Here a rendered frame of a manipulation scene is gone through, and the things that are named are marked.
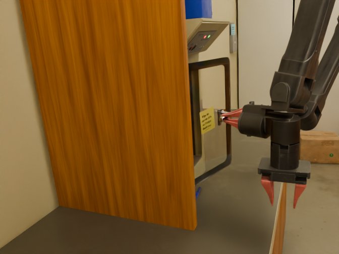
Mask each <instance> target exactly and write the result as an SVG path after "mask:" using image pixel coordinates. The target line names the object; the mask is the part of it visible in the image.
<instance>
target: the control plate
mask: <svg viewBox="0 0 339 254"><path fill-rule="evenodd" d="M215 32H216V31H200V32H198V33H197V34H196V35H195V36H194V38H193V39H192V40H191V41H190V43H189V44H188V45H187V48H188V54H190V53H194V52H198V51H200V50H201V49H202V48H203V47H199V48H198V47H197V46H200V45H201V46H202V45H203V46H204V45H205V44H206V43H207V42H208V41H209V40H210V38H211V37H212V36H213V35H214V34H215ZM205 36H206V37H205ZM208 36H209V37H208ZM204 37H205V38H204ZM196 44H197V46H196V47H195V49H194V50H192V51H191V50H189V49H190V48H191V47H194V46H195V45H196Z"/></svg>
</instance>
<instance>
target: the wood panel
mask: <svg viewBox="0 0 339 254"><path fill-rule="evenodd" d="M19 1H20V6H21V11H22V16H23V21H24V27H25V32H26V37H27V42H28V47H29V52H30V57H31V63H32V68H33V73H34V79H35V84H36V89H37V94H38V99H39V104H40V109H41V115H42V120H43V125H44V130H45V135H46V140H47V145H48V151H49V156H50V161H51V166H52V171H53V176H54V181H55V187H56V192H57V196H58V201H59V206H63V207H68V208H73V209H79V210H84V211H90V212H95V213H101V214H106V215H111V216H117V217H122V218H128V219H133V220H138V221H144V222H149V223H154V224H160V225H165V226H171V227H176V228H182V229H187V230H193V231H194V230H195V228H196V226H197V212H196V194H195V176H194V158H193V140H192V122H191V103H190V85H189V67H188V49H187V31H186V13H185V0H19Z"/></svg>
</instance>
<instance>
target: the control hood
mask: <svg viewBox="0 0 339 254"><path fill-rule="evenodd" d="M229 23H230V21H229V20H224V19H209V18H196V19H186V31H187V45H188V44H189V43H190V41H191V40H192V39H193V38H194V36H195V35H196V34H197V33H198V32H200V31H216V32H215V34H214V35H213V36H212V37H211V38H210V40H209V41H208V42H207V43H206V44H205V45H204V47H203V48H202V49H201V50H200V51H198V52H194V53H190V54H188V55H192V54H196V53H200V52H204V51H206V50H207V49H208V48H209V47H210V45H211V44H212V43H213V42H214V41H215V40H216V38H217V37H218V36H219V35H220V34H221V33H222V31H223V30H224V29H225V28H226V27H227V26H228V24H229Z"/></svg>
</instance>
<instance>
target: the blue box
mask: <svg viewBox="0 0 339 254"><path fill-rule="evenodd" d="M185 13H186V19H196V18H209V19H212V2H211V0H185Z"/></svg>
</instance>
